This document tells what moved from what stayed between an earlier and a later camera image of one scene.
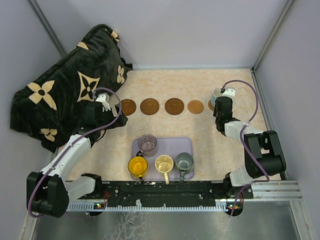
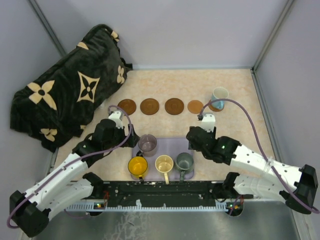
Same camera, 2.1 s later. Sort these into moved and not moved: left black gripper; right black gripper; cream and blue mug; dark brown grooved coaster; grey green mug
Moved: left black gripper; right black gripper
Not moved: grey green mug; dark brown grooved coaster; cream and blue mug
